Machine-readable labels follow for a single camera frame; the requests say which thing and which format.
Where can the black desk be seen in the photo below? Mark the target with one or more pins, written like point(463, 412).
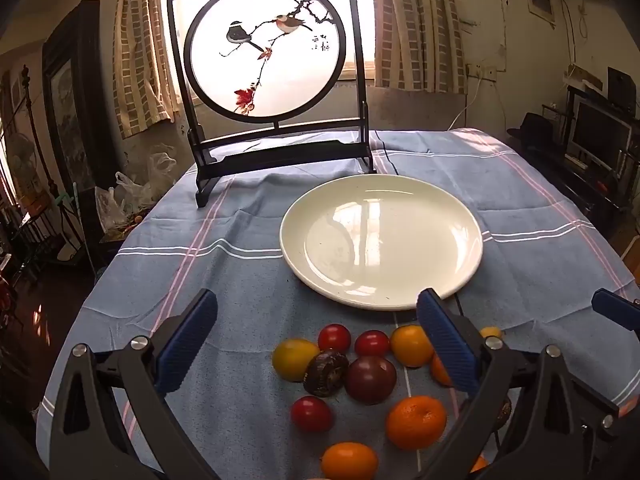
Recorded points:
point(575, 195)

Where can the dark purple tomato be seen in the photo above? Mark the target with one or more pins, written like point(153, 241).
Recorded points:
point(370, 380)

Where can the black speaker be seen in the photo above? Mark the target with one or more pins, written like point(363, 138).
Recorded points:
point(620, 87)

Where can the small orange mandarin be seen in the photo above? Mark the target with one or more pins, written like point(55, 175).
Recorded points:
point(439, 372)

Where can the dark framed painting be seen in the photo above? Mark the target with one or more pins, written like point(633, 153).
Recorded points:
point(70, 110)

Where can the blue striped tablecloth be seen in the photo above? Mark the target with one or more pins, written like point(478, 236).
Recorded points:
point(240, 280)

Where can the wall vent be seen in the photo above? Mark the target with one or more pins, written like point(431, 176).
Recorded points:
point(540, 1)

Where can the white plate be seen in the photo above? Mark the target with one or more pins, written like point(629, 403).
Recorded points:
point(380, 245)

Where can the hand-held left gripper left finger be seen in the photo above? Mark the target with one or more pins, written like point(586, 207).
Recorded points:
point(187, 340)

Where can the orange kumquat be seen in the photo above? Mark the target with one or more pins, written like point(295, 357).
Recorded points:
point(477, 464)

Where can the bird painting table screen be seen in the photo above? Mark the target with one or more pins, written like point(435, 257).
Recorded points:
point(265, 50)

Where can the white plastic bag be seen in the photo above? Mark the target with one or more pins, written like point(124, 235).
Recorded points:
point(112, 207)
point(161, 165)

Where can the white wall outlet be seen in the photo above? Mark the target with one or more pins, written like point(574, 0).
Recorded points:
point(482, 71)

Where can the computer monitor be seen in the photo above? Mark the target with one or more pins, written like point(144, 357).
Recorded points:
point(600, 135)

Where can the yellow tomato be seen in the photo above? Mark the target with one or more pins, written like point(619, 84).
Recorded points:
point(292, 360)

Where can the red cherry tomato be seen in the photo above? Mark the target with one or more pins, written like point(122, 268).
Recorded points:
point(311, 414)
point(372, 343)
point(334, 337)

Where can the large orange mandarin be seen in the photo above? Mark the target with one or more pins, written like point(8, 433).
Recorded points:
point(415, 422)

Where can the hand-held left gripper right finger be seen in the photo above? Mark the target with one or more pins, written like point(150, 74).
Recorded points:
point(447, 345)

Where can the brick pattern curtain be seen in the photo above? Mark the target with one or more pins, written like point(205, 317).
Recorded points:
point(420, 25)
point(142, 45)

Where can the dark brown water chestnut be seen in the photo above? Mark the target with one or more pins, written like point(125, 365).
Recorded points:
point(502, 412)
point(325, 372)

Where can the black hat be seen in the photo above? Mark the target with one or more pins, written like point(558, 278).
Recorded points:
point(535, 127)

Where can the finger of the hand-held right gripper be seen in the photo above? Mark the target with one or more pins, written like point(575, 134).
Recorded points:
point(615, 307)

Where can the orange tomato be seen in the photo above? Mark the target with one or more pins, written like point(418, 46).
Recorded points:
point(407, 345)
point(349, 461)

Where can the small yellow-green plum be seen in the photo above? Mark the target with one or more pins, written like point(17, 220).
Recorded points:
point(490, 332)

